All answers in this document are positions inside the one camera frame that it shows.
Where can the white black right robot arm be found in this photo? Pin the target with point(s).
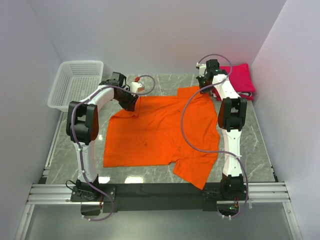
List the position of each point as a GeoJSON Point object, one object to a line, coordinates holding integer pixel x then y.
{"type": "Point", "coordinates": [231, 116]}

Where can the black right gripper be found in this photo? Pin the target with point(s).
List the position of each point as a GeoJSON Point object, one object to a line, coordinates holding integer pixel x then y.
{"type": "Point", "coordinates": [199, 79]}

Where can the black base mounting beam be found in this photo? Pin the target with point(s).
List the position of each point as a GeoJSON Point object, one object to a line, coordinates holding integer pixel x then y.
{"type": "Point", "coordinates": [223, 196]}

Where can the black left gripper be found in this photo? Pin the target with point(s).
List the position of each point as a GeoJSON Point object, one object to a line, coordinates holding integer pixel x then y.
{"type": "Point", "coordinates": [130, 105]}

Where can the white plastic basket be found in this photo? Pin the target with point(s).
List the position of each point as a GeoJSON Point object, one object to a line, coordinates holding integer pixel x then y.
{"type": "Point", "coordinates": [74, 81]}

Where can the folded pink t-shirt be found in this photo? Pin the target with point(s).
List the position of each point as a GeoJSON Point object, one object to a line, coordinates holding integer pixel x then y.
{"type": "Point", "coordinates": [240, 79]}

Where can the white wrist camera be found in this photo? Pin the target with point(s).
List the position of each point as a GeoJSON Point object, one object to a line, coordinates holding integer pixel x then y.
{"type": "Point", "coordinates": [201, 67]}
{"type": "Point", "coordinates": [136, 86]}

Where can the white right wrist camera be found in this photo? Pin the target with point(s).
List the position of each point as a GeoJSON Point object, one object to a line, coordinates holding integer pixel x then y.
{"type": "Point", "coordinates": [201, 67]}

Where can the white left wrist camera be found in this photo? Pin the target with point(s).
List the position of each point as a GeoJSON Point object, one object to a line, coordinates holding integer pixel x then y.
{"type": "Point", "coordinates": [136, 86]}

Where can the aluminium rail frame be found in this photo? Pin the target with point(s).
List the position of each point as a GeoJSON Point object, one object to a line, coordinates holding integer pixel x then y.
{"type": "Point", "coordinates": [164, 211]}

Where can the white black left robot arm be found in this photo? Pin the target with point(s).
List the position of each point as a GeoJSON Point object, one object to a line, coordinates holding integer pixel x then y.
{"type": "Point", "coordinates": [83, 119]}

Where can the orange t-shirt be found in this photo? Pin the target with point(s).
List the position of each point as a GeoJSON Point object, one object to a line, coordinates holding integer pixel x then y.
{"type": "Point", "coordinates": [179, 129]}

